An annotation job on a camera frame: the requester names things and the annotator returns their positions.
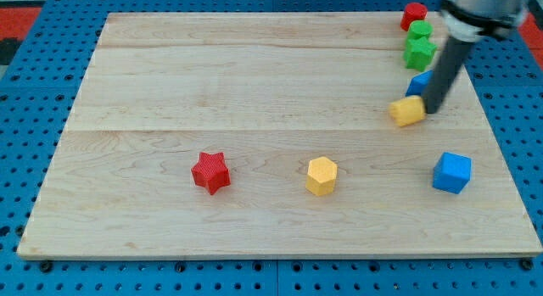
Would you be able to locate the black pusher stick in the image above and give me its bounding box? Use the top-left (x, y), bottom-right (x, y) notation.
top-left (421, 36), bottom-right (474, 114)

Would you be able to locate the yellow heart block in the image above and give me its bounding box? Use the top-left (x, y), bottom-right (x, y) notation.
top-left (389, 95), bottom-right (426, 127)

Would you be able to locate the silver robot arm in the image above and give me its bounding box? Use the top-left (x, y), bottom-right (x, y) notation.
top-left (422, 0), bottom-right (528, 114)

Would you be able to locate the green star block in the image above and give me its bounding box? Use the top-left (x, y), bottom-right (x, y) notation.
top-left (403, 36), bottom-right (438, 71)

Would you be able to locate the red star block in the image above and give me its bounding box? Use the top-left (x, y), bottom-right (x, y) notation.
top-left (191, 152), bottom-right (231, 195)

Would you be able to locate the green cylinder block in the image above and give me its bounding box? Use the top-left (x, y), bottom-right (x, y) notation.
top-left (406, 20), bottom-right (434, 40)

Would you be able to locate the blue block behind stick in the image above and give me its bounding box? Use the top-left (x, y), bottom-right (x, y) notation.
top-left (405, 70), bottom-right (433, 97)

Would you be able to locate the red cylinder block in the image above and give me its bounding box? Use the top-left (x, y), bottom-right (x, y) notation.
top-left (400, 2), bottom-right (428, 31)

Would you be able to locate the blue cube block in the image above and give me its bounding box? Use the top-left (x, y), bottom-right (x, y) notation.
top-left (432, 152), bottom-right (472, 194)

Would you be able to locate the yellow hexagon block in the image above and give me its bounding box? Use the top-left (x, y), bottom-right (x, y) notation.
top-left (305, 157), bottom-right (338, 196)

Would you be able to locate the wooden board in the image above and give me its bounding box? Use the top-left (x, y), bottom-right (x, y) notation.
top-left (17, 12), bottom-right (542, 260)

